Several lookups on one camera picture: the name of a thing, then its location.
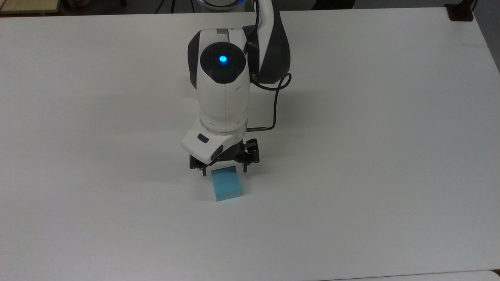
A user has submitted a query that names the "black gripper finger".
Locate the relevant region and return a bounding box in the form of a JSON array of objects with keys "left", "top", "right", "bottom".
[
  {"left": 240, "top": 138, "right": 259, "bottom": 173},
  {"left": 189, "top": 155, "right": 208, "bottom": 177}
]

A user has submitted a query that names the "wooden board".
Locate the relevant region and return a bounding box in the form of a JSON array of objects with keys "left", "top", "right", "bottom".
[{"left": 0, "top": 0, "right": 64, "bottom": 16}]

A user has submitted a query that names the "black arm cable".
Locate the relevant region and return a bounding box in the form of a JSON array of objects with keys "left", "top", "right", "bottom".
[{"left": 248, "top": 72, "right": 293, "bottom": 132}]

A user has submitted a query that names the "black table clamp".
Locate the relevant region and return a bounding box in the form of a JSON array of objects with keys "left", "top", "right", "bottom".
[{"left": 445, "top": 3, "right": 475, "bottom": 22}]

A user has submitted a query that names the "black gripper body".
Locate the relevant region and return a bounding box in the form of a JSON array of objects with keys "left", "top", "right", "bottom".
[{"left": 211, "top": 139, "right": 247, "bottom": 167}]

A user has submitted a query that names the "blue cube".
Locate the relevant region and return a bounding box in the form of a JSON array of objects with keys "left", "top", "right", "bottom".
[{"left": 211, "top": 165, "right": 243, "bottom": 202}]

